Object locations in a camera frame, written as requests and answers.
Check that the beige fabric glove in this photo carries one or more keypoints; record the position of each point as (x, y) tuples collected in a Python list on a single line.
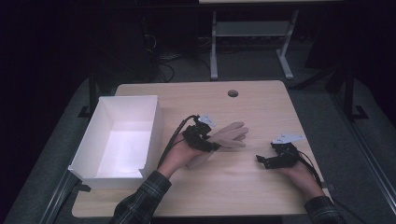
[(232, 134)]

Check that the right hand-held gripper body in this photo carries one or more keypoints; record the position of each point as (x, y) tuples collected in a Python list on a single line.
[(288, 152)]

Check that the person's right hand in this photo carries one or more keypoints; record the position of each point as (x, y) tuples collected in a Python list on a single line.
[(303, 179)]

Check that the black stand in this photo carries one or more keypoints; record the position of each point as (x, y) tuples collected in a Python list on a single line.
[(350, 93), (92, 93)]

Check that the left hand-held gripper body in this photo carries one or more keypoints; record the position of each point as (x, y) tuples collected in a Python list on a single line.
[(196, 137)]

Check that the white open box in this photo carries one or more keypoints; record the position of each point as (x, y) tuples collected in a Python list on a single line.
[(121, 146)]

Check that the person's left hand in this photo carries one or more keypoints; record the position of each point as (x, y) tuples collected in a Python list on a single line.
[(179, 157)]

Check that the white metal stand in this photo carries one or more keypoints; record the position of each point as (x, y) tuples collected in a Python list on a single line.
[(249, 28)]

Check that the aluminium rail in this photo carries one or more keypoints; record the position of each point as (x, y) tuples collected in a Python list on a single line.
[(59, 199), (367, 155)]

